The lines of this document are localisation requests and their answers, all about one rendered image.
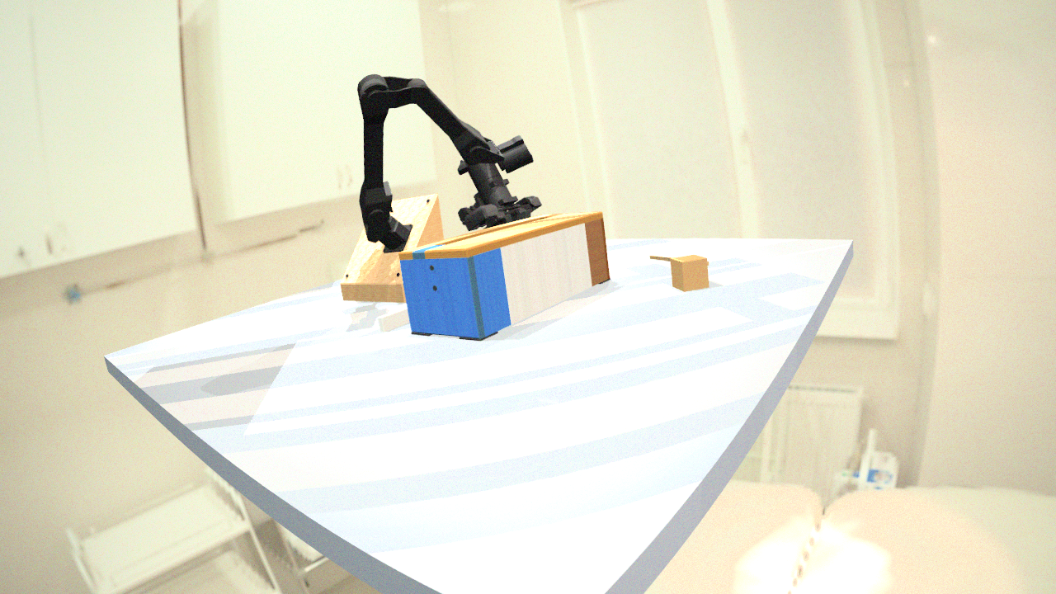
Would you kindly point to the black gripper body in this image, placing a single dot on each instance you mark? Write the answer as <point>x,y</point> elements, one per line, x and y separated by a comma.
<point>498,201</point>

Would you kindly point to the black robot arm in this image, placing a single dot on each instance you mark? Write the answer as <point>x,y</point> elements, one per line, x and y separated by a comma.
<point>376,95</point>

